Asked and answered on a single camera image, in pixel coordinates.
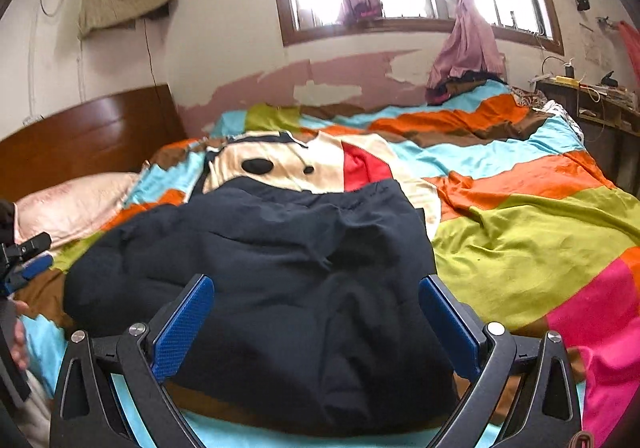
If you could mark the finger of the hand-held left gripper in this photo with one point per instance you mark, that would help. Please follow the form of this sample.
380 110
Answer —
30 245
31 270

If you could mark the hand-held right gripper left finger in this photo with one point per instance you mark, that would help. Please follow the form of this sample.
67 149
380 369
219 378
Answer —
182 328

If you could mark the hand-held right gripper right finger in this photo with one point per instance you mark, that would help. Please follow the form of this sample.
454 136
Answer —
450 328

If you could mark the dark navy garment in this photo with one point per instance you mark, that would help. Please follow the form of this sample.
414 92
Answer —
280 278

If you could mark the person's left hand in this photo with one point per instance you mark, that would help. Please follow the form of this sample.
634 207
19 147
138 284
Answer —
19 340

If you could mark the pale pink pillow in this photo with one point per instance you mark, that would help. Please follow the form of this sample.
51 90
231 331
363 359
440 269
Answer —
70 205

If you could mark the colourful patchwork bedsheet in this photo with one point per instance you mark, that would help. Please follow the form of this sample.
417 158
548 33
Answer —
525 238

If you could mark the brown wooden headboard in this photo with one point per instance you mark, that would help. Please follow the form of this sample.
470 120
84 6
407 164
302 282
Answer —
100 137

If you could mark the cluttered wooden desk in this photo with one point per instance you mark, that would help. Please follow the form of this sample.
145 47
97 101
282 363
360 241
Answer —
600 127

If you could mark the white power strip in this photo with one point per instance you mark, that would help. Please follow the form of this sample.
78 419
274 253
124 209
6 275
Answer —
541 78

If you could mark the long pink curtain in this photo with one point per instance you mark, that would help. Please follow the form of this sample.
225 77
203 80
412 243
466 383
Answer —
467 42

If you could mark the red hanging cloth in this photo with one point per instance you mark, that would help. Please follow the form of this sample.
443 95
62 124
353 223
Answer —
631 52

